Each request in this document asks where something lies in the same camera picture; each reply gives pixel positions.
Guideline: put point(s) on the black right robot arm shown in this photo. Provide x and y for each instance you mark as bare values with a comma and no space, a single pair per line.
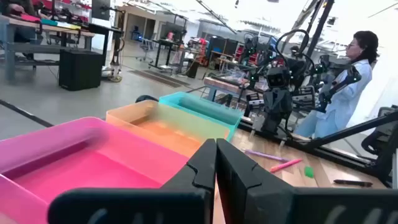
298,70

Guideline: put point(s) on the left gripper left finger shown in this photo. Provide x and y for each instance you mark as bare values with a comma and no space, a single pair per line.
174,199

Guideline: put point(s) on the person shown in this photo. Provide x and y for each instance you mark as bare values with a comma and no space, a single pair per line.
348,93
15,7

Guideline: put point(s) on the dark floor mat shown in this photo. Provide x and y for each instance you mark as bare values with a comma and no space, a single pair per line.
155,77

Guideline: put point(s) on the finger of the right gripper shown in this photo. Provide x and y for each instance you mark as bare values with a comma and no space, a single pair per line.
270,109
284,105

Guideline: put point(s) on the teal plastic bin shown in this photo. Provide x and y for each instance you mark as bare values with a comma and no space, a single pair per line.
202,107

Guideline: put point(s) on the wood-topped background table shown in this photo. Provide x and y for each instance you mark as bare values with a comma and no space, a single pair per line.
224,84

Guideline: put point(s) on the orange plastic bin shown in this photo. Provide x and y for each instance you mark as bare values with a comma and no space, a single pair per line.
161,130

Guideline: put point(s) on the pink plastic bin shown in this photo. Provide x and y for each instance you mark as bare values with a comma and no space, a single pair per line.
77,174

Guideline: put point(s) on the black office chair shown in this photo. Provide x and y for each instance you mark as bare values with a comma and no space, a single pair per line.
385,146

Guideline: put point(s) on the black table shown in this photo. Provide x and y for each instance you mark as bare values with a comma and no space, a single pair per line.
102,29
161,42

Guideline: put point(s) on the black pen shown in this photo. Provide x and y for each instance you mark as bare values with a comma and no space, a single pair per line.
353,183

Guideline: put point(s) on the black background robot arm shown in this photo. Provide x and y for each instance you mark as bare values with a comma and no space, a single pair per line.
342,82
252,46

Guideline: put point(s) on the wooden workbench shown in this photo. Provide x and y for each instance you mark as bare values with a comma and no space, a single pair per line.
62,31

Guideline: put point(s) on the black monitor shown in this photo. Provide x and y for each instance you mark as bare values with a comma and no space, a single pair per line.
100,9

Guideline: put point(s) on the black gantry post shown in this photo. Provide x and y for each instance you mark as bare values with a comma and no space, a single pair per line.
320,25

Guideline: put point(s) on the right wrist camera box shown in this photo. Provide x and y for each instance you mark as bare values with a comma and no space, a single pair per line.
277,77

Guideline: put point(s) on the black floor cabinet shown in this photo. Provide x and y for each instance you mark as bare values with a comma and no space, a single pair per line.
80,70

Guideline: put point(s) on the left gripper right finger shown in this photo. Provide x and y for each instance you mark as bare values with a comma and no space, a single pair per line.
264,199

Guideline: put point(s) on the green eraser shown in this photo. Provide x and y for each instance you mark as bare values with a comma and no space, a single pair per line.
309,172

